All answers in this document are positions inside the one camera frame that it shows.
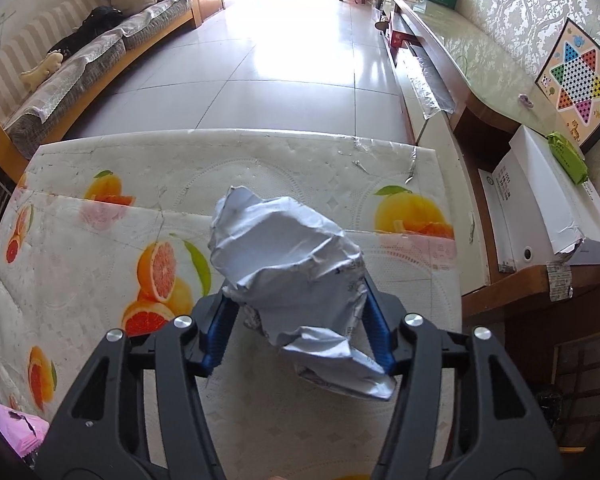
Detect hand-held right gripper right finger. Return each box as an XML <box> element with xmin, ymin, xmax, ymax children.
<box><xmin>360</xmin><ymin>275</ymin><xmax>567</xmax><ymax>480</ymax></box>

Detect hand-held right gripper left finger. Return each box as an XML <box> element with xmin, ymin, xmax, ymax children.
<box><xmin>34</xmin><ymin>290</ymin><xmax>240</xmax><ymax>480</ymax></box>

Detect white paper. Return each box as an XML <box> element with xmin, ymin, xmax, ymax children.
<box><xmin>209</xmin><ymin>185</ymin><xmax>397</xmax><ymax>401</ymax></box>

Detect fruit print tablecloth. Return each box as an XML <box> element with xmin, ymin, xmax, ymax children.
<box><xmin>0</xmin><ymin>129</ymin><xmax>463</xmax><ymax>480</ymax></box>

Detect white cardboard box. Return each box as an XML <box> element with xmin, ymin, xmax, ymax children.
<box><xmin>477</xmin><ymin>125</ymin><xmax>600</xmax><ymax>274</ymax></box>

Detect pink plastic wrapper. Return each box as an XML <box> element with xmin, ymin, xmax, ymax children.
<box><xmin>0</xmin><ymin>402</ymin><xmax>51</xmax><ymax>459</ymax></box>

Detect silver foil sheet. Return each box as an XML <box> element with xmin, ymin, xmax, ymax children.
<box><xmin>400</xmin><ymin>45</ymin><xmax>457</xmax><ymax>121</ymax></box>

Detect green packet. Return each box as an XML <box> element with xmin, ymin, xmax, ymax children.
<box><xmin>546</xmin><ymin>131</ymin><xmax>591</xmax><ymax>185</ymax></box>

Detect wooden sofa striped cover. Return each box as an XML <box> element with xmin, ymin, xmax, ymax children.
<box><xmin>0</xmin><ymin>0</ymin><xmax>204</xmax><ymax>184</ymax></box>

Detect long television cabinet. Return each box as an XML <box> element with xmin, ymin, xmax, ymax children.
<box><xmin>375</xmin><ymin>0</ymin><xmax>600</xmax><ymax>321</ymax></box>

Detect cream plush toy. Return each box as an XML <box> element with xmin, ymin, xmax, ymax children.
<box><xmin>20</xmin><ymin>52</ymin><xmax>65</xmax><ymax>89</ymax></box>

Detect checkers game board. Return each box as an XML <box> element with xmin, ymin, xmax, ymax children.
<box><xmin>534</xmin><ymin>17</ymin><xmax>600</xmax><ymax>154</ymax></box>

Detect black garment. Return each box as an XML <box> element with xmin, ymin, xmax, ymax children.
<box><xmin>50</xmin><ymin>6</ymin><xmax>126</xmax><ymax>59</ymax></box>

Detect dark wooden lattice frame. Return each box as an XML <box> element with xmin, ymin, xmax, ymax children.
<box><xmin>550</xmin><ymin>325</ymin><xmax>600</xmax><ymax>452</ymax></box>

